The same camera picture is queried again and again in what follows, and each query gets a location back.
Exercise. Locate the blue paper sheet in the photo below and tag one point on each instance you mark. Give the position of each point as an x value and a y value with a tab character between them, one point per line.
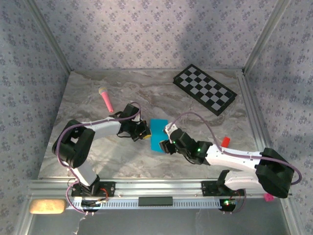
156	137

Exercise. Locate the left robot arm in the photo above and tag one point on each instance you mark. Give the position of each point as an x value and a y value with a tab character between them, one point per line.
102	128

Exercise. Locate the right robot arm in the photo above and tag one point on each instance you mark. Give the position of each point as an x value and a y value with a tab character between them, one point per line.
232	159

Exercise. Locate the pink toy microphone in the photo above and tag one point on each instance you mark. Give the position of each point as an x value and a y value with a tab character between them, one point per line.
106	99

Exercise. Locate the small red block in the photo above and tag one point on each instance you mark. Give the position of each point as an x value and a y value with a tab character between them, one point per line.
226	142

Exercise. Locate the black white chessboard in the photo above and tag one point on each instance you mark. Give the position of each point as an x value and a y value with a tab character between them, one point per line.
203	85

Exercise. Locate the black round controller board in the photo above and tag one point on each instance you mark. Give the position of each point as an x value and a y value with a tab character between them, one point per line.
91	203
227	205

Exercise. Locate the tan sponge block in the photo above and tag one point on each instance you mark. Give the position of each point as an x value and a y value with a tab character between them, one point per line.
47	206

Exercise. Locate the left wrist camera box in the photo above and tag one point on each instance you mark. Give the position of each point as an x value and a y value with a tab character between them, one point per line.
140	120

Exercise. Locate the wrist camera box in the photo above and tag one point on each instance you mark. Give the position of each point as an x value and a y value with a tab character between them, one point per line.
170	128
140	120

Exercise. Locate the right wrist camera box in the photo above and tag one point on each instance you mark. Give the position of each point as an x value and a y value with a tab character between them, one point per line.
170	128

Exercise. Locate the long aluminium base rail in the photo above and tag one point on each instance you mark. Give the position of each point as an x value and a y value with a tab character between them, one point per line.
159	187

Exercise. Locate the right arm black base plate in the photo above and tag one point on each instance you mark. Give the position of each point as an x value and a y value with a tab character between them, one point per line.
209	188

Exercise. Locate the black box on duct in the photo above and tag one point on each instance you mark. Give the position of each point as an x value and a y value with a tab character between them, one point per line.
155	201

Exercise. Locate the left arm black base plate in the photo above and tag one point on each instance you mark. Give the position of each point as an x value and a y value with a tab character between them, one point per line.
107	189

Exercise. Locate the aluminium side rail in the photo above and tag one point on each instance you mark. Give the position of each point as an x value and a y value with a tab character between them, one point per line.
244	85

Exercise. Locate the aluminium frame post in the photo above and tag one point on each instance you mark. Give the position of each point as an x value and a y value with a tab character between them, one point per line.
265	36
291	218
23	220
51	36

